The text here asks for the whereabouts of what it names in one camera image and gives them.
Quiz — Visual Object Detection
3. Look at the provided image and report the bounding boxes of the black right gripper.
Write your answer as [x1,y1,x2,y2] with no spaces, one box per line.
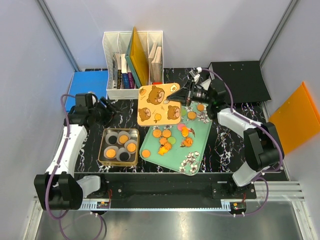
[166,80,213,108]

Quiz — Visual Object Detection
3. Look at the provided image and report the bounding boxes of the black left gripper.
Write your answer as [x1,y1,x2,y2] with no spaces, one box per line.
[89,97,124,128]

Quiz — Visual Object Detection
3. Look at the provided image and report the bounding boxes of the bear print tin lid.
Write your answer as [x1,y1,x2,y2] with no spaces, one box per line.
[137,83,182,127]

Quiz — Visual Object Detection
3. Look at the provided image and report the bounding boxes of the round dotted orange biscuit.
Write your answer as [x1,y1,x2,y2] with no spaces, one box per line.
[104,148,117,160]

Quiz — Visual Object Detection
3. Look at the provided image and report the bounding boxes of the orange biscuit top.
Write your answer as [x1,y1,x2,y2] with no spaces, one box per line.
[126,142,137,153]

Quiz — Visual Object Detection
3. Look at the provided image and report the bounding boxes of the black sandwich cookie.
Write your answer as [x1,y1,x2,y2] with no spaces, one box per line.
[119,152,130,162]

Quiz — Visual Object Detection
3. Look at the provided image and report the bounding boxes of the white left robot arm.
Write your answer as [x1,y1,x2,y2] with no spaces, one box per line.
[34,93,120,215]

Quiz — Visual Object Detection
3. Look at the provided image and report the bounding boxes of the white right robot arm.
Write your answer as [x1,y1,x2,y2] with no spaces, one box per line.
[175,79,285,199]

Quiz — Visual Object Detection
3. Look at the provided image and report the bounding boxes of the green sandwich cookie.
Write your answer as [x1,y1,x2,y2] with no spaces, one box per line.
[167,136,176,145]
[181,108,187,117]

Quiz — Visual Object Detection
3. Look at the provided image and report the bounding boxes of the orange cookie far tray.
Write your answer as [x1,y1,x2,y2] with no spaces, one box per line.
[197,104,205,112]

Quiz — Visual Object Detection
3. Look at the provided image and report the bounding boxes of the clear plastic bag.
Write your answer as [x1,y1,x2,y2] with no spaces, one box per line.
[200,78,212,91]

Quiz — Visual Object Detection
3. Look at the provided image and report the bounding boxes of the blue folder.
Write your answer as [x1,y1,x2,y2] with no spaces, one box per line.
[68,70,109,99]

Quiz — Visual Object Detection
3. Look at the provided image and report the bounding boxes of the pink macaron cookie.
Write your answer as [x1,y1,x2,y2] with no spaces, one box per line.
[177,124,185,131]

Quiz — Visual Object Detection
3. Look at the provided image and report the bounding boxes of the orange fish shaped cookie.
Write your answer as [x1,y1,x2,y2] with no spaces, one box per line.
[181,126,189,138]

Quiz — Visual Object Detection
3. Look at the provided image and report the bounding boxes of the black cookie in tin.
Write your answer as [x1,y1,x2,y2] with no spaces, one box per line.
[107,135,118,145]

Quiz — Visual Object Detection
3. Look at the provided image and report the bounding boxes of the white file organizer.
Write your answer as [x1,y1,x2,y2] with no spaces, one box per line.
[102,30,163,100]

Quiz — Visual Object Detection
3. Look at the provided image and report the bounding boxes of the orange cookie in tin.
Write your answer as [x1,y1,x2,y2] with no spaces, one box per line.
[118,134,129,145]

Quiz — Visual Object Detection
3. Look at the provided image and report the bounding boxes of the beige books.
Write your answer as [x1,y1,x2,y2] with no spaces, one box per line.
[148,42,162,83]

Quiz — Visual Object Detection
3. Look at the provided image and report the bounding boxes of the dark books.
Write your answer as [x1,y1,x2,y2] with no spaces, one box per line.
[112,52,136,90]

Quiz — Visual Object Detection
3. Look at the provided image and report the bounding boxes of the orange flower swirl cookie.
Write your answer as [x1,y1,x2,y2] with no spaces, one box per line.
[182,137,194,147]

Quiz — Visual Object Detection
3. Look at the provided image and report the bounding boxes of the gold cookie tin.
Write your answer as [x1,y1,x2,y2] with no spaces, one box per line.
[98,128,140,167]

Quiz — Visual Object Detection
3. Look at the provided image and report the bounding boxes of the mint green floral tray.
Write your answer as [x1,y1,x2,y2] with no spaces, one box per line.
[139,102,212,176]

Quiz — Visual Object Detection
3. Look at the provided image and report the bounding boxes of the orange star cookie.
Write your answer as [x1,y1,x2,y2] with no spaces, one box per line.
[158,146,168,156]

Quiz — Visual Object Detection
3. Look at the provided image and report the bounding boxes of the yellow green folder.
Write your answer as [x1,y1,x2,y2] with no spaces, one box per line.
[125,26,149,89]

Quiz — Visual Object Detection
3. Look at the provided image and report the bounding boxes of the black binder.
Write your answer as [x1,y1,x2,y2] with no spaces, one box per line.
[209,60,271,104]

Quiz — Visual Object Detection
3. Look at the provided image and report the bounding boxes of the round orange cookie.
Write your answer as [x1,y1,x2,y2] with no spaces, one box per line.
[141,149,151,158]

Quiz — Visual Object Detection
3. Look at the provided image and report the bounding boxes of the orange plastic folder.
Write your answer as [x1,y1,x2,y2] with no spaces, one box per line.
[269,81,320,155]

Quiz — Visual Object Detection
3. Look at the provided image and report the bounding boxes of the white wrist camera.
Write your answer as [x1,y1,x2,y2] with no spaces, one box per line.
[189,67,202,84]

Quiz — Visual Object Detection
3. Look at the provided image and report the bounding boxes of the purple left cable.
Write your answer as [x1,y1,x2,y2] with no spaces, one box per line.
[43,93,106,240]

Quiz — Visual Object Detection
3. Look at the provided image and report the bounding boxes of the purple cable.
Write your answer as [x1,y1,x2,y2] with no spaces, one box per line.
[43,93,106,240]
[197,66,286,217]

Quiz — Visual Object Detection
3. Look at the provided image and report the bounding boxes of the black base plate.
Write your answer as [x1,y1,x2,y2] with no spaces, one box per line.
[95,172,257,210]

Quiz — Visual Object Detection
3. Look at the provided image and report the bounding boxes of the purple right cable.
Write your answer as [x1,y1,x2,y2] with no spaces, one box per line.
[197,66,286,217]

